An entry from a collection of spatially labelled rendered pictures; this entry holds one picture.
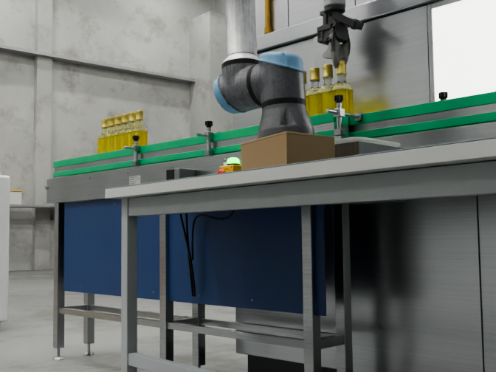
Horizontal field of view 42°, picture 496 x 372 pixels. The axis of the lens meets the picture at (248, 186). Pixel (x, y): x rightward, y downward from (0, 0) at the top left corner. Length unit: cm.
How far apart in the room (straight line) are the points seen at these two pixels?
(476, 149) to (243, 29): 83
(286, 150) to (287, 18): 116
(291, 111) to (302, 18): 100
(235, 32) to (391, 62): 66
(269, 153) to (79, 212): 169
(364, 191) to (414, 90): 83
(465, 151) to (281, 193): 54
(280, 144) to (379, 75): 78
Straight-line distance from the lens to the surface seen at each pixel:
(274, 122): 166
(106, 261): 299
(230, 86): 179
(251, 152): 169
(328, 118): 209
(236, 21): 186
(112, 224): 295
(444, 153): 129
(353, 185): 147
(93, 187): 305
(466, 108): 195
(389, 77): 229
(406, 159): 133
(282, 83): 169
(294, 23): 264
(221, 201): 182
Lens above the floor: 58
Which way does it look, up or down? 4 degrees up
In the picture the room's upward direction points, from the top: 1 degrees counter-clockwise
